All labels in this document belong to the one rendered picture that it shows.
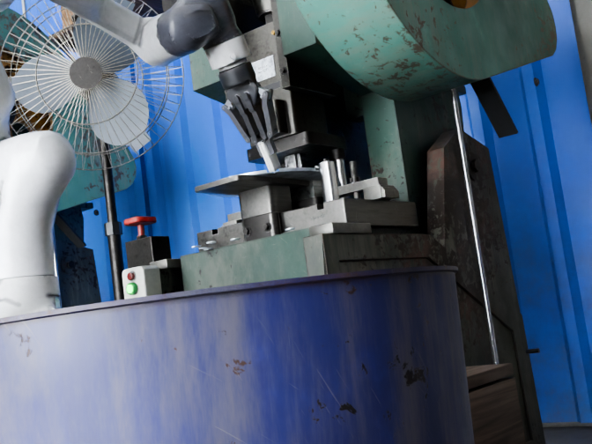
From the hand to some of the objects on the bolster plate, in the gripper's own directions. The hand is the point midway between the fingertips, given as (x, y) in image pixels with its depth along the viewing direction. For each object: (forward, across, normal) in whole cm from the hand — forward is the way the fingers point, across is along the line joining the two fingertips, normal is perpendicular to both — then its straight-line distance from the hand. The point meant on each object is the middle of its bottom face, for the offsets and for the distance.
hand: (269, 155), depth 181 cm
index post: (+14, +8, +4) cm, 17 cm away
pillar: (+20, 0, +22) cm, 30 cm away
